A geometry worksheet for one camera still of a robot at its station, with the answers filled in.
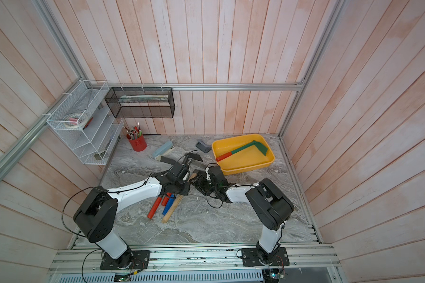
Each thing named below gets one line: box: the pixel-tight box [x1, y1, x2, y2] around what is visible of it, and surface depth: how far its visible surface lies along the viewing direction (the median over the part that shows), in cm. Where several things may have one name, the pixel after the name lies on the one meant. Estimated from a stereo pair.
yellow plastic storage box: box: [211, 133, 276, 176], surface depth 112 cm
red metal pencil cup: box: [126, 133, 147, 152], surface depth 109 cm
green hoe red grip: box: [216, 140, 268, 162], surface depth 113 cm
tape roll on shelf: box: [63, 113, 88, 128], surface depth 75 cm
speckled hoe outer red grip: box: [146, 195, 163, 220], surface depth 88 cm
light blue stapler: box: [152, 140, 175, 161], surface depth 110 cm
